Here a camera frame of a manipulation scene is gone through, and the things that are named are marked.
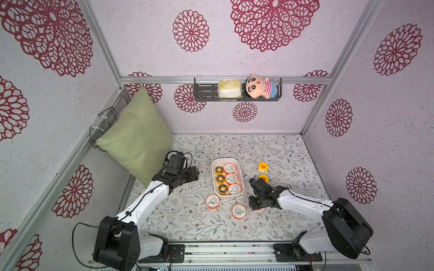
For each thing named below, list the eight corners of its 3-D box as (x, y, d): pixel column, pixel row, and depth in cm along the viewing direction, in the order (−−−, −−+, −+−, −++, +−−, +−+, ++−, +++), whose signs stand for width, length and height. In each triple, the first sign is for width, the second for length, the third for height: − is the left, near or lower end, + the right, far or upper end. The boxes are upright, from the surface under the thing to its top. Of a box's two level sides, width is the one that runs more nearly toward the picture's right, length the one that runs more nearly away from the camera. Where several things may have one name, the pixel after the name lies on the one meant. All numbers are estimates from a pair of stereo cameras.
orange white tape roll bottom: (232, 219, 85) (233, 217, 84) (232, 205, 90) (232, 204, 88) (246, 219, 85) (246, 217, 84) (244, 205, 90) (245, 204, 88)
